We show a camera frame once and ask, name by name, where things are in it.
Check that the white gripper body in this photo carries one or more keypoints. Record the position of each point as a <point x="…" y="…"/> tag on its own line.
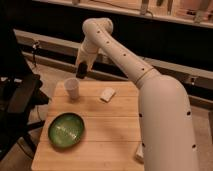
<point x="85" y="57"/>

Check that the black rectangular eraser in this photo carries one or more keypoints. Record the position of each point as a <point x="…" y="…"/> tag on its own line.
<point x="81" y="71"/>

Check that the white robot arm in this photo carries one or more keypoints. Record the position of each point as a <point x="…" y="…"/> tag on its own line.
<point x="167" y="133"/>

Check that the wooden table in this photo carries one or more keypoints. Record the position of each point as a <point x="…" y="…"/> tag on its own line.
<point x="111" y="132"/>

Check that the black stand on left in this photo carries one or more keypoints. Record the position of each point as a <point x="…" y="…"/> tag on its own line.
<point x="19" y="93"/>

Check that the green glazed bowl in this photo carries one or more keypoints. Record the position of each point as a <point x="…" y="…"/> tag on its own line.
<point x="66" y="130"/>

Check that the white plastic bottle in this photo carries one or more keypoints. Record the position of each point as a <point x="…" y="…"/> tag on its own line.
<point x="139" y="153"/>

